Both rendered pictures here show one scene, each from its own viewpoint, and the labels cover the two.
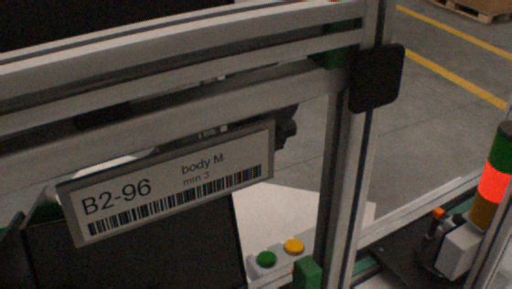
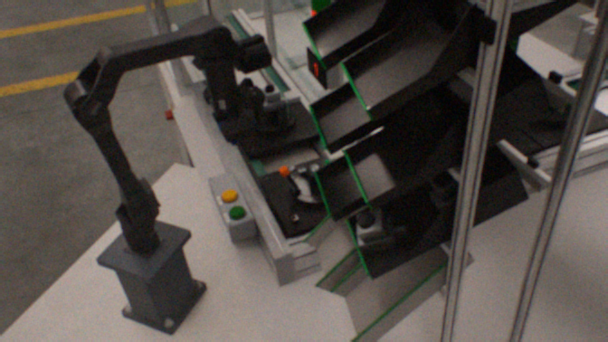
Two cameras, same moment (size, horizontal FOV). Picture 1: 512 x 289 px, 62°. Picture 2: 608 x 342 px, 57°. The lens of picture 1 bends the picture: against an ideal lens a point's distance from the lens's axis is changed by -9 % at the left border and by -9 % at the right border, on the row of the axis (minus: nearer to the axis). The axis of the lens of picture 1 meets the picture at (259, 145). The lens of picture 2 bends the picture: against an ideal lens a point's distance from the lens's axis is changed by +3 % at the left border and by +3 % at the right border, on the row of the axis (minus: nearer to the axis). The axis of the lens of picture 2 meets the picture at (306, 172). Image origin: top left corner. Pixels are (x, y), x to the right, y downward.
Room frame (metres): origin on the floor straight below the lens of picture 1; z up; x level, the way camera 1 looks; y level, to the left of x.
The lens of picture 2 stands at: (0.28, 0.93, 1.92)
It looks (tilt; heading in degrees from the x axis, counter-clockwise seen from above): 40 degrees down; 282
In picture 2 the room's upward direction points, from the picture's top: 6 degrees counter-clockwise
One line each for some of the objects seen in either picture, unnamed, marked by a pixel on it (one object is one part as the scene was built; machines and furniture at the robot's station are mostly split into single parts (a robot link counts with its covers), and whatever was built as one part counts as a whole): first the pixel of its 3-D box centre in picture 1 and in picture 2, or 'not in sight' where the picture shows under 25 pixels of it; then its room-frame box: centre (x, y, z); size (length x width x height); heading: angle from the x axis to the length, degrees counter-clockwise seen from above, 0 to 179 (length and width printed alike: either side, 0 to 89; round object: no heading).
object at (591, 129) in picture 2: not in sight; (554, 99); (-0.15, -0.48, 1.01); 0.24 x 0.24 x 0.13; 31
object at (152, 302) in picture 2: not in sight; (156, 274); (0.81, 0.19, 0.96); 0.15 x 0.15 x 0.20; 73
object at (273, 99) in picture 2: (459, 232); (273, 97); (0.64, -0.41, 1.06); 0.08 x 0.04 x 0.07; 31
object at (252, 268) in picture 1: (293, 257); (232, 204); (0.70, -0.07, 0.93); 0.21 x 0.07 x 0.06; 121
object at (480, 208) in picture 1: (489, 205); not in sight; (0.47, -0.33, 1.28); 0.05 x 0.05 x 0.05
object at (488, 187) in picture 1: (499, 178); not in sight; (0.47, -0.33, 1.33); 0.05 x 0.05 x 0.05
